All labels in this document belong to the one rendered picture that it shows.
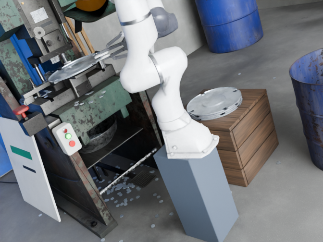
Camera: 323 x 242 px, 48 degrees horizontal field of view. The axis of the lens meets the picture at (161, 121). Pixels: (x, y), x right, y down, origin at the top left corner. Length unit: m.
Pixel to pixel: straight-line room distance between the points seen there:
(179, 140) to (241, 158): 0.50
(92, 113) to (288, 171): 1.01
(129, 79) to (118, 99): 0.63
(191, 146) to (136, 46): 0.42
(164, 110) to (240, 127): 0.53
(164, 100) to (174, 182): 0.36
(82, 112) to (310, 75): 1.12
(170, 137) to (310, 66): 0.86
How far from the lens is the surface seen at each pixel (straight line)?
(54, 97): 1.81
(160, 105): 1.31
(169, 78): 1.28
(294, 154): 2.00
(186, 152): 1.36
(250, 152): 1.84
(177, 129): 1.34
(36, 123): 1.67
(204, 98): 1.95
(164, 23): 1.62
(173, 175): 1.45
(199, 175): 1.40
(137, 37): 1.21
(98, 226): 1.96
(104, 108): 1.84
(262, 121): 1.91
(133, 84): 1.26
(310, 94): 1.62
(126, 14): 1.20
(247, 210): 1.73
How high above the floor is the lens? 1.16
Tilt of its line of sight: 25 degrees down
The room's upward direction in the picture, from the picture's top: 21 degrees counter-clockwise
